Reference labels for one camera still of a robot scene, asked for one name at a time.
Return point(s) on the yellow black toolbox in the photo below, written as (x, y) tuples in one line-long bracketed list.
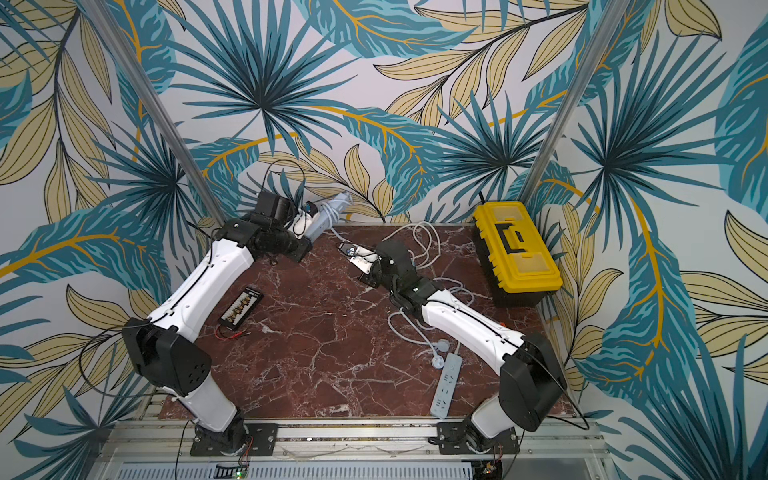
[(516, 262)]

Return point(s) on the aluminium frame post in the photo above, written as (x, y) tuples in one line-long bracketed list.
[(599, 42), (108, 29)]

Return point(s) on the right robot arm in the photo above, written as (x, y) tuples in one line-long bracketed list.
[(531, 380)]

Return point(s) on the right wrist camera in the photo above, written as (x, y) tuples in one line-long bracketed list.
[(361, 257)]

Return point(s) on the aluminium frame post right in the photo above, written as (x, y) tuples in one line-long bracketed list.
[(599, 42)]

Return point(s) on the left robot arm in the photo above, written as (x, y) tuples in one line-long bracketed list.
[(162, 347)]

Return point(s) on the black balance charging board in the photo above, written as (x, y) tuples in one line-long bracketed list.
[(240, 308)]

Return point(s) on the aluminium frame post left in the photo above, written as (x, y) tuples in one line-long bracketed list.
[(108, 29)]

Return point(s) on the short grey power strip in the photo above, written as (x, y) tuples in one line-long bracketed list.
[(446, 386)]

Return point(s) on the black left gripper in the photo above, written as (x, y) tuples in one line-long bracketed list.
[(302, 246)]

